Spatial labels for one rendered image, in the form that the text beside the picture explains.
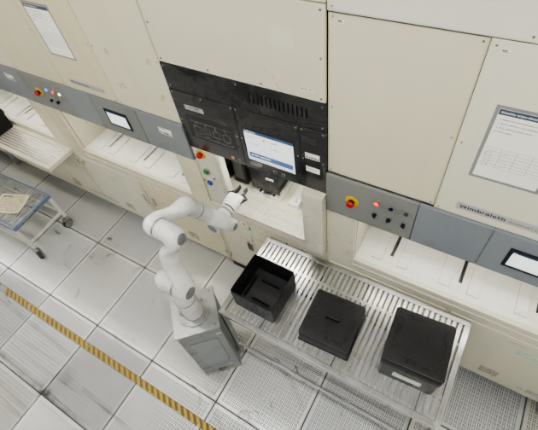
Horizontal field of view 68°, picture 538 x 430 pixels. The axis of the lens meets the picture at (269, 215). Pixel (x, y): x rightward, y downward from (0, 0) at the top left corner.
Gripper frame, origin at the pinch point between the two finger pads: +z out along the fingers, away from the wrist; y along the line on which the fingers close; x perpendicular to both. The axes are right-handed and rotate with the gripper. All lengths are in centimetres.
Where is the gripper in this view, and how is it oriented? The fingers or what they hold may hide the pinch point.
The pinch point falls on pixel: (242, 189)
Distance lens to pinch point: 238.4
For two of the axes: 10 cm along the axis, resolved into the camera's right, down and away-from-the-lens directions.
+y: 8.6, 3.4, -3.8
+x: -1.2, -6.0, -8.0
